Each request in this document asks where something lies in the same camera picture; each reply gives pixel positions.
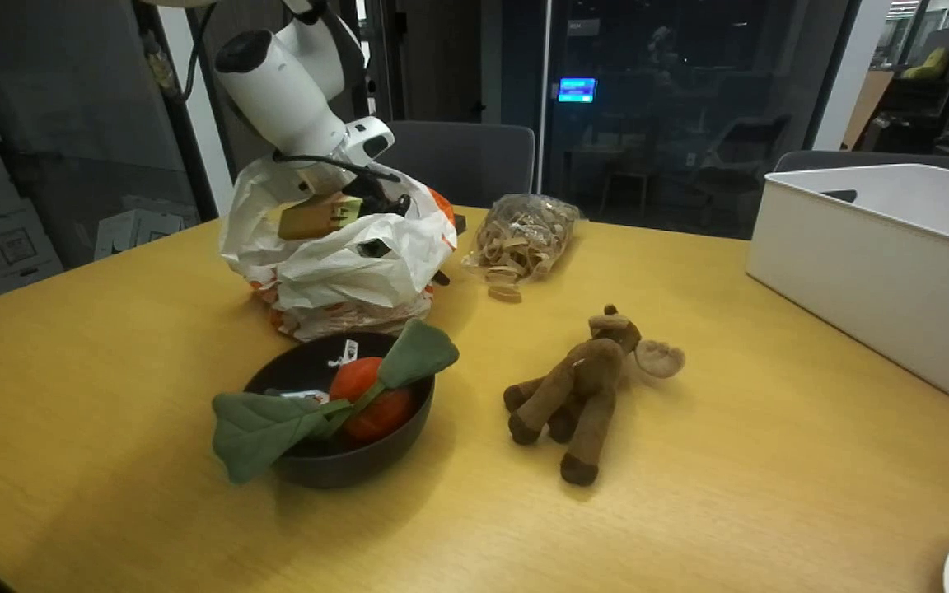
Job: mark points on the white plastic bag red logo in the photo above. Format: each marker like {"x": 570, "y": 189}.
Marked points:
{"x": 355, "y": 267}

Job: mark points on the black round bowl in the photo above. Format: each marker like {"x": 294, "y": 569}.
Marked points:
{"x": 327, "y": 465}

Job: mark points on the grey office chair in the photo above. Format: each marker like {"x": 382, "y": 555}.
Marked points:
{"x": 461, "y": 160}

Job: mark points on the brown plush moose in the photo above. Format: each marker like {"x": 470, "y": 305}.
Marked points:
{"x": 577, "y": 383}

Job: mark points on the tan wrist camera box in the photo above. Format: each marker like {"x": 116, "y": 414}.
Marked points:
{"x": 313, "y": 216}

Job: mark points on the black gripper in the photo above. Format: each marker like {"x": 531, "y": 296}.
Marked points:
{"x": 382, "y": 203}

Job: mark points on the glowing blue screen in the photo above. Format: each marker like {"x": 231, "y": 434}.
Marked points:
{"x": 577, "y": 91}

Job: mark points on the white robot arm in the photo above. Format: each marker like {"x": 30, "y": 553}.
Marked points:
{"x": 287, "y": 88}

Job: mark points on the large white rectangular bin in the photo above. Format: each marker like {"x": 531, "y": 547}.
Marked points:
{"x": 882, "y": 274}

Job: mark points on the clear bag of wooden pieces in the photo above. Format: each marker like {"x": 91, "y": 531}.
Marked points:
{"x": 523, "y": 241}

